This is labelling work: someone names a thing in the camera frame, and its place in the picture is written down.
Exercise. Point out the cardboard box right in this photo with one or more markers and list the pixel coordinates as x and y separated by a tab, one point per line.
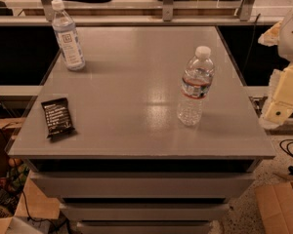
275	203

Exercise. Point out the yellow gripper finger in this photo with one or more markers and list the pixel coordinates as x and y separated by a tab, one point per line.
278	107
271	36

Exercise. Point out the grey drawer cabinet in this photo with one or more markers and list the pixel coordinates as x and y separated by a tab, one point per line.
130	166

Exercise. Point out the clear red-label water bottle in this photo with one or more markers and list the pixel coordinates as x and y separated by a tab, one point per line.
195	85

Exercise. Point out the cardboard box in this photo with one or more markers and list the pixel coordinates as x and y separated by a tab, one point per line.
275	203
24	209

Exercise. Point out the metal shelf frame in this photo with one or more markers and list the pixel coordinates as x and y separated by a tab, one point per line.
190	12

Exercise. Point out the black snack bar wrapper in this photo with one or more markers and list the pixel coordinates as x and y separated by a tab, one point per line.
57	116

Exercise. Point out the cardboard box left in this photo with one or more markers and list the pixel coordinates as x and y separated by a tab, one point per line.
24	209

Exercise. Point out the white-label water bottle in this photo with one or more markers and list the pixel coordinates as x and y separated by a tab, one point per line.
67	37

